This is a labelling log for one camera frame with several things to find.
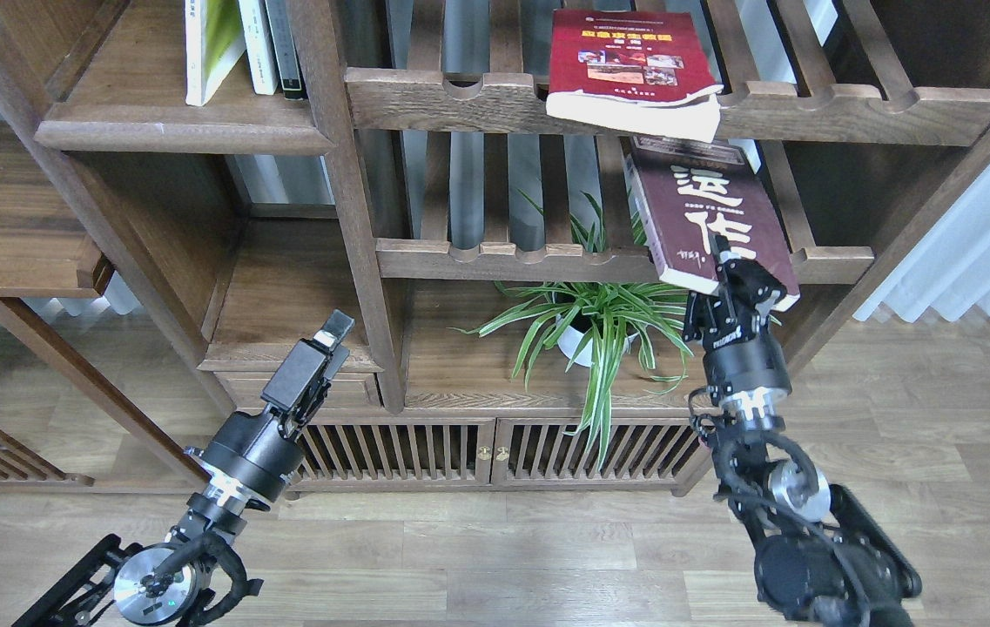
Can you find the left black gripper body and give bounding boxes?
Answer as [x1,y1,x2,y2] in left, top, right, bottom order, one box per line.
[195,338,350,507]

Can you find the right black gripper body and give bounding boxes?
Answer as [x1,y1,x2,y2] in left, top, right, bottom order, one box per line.
[683,260,792,410]

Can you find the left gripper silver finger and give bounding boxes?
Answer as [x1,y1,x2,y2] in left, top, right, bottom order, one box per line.
[313,310,355,349]

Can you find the maroon book white characters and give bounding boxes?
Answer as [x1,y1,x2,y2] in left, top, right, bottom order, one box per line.
[626,136,800,311]

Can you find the red book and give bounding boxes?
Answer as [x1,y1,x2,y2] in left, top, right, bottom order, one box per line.
[545,9,723,142]

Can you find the yellow green book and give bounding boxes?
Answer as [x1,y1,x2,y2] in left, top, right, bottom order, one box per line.
[184,1,246,106]

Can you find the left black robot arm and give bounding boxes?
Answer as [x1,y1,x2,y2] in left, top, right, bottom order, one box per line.
[17,310,354,626]

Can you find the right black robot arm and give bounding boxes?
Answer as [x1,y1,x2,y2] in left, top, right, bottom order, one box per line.
[684,235,923,626]

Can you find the green spider plant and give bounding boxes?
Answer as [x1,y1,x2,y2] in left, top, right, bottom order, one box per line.
[451,187,781,471]

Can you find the white plant pot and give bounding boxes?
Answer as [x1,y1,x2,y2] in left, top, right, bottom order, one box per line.
[556,313,636,367]

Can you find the dark wooden bookshelf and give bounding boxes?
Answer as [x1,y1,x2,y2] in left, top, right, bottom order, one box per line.
[0,1,990,496]

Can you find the white upright book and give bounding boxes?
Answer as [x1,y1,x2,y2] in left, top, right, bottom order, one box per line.
[239,0,279,96]

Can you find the dark green upright book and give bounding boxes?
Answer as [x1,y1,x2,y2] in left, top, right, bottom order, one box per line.
[266,0,307,100]

